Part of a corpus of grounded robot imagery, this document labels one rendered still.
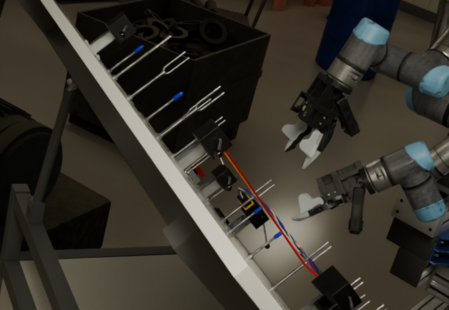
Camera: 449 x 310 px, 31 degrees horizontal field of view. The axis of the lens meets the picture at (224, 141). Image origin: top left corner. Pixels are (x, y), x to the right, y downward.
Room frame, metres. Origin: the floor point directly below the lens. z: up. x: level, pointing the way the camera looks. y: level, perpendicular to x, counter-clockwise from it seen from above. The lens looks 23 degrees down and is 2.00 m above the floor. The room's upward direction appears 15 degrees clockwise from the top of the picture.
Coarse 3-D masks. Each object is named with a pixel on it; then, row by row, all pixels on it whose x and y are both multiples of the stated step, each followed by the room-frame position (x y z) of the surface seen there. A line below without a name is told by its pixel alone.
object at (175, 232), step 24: (24, 0) 1.53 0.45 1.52; (48, 24) 1.56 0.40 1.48; (72, 48) 1.46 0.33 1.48; (72, 72) 1.38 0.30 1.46; (96, 96) 1.28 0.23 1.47; (120, 120) 1.20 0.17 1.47; (120, 144) 1.14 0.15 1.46; (144, 168) 1.07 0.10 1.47; (168, 192) 1.00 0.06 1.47; (168, 216) 0.96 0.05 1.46; (168, 240) 0.80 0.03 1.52; (192, 240) 0.80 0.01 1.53; (192, 264) 0.80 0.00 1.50; (216, 264) 0.82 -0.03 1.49; (216, 288) 0.82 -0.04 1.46; (240, 288) 0.84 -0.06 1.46
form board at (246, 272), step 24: (48, 0) 1.35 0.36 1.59; (72, 24) 1.50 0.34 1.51; (96, 72) 1.08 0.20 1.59; (120, 96) 1.01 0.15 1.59; (144, 120) 1.27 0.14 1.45; (144, 144) 0.89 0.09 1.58; (168, 168) 0.84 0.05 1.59; (192, 192) 0.79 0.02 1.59; (192, 216) 0.76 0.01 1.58; (216, 216) 1.10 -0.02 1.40; (216, 240) 0.71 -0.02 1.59; (240, 264) 0.68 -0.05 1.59; (264, 288) 0.68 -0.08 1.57
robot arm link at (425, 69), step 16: (448, 32) 1.88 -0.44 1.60; (432, 48) 1.84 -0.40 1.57; (448, 48) 1.83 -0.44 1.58; (400, 64) 1.81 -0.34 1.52; (416, 64) 1.79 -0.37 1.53; (432, 64) 1.79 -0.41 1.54; (448, 64) 1.81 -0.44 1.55; (400, 80) 1.81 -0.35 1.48; (416, 80) 1.78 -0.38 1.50; (432, 80) 1.76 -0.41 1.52; (448, 80) 1.77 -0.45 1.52; (432, 96) 1.77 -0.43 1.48
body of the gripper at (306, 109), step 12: (312, 84) 1.76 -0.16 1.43; (324, 84) 1.76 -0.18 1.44; (336, 84) 1.75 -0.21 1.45; (300, 96) 1.77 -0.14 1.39; (312, 96) 1.74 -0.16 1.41; (324, 96) 1.74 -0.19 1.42; (336, 96) 1.76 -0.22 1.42; (300, 108) 1.75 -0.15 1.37; (312, 108) 1.71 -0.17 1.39; (324, 108) 1.73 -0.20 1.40; (336, 108) 1.76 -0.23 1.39; (312, 120) 1.72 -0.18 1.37; (324, 120) 1.74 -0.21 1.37; (336, 120) 1.74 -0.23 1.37
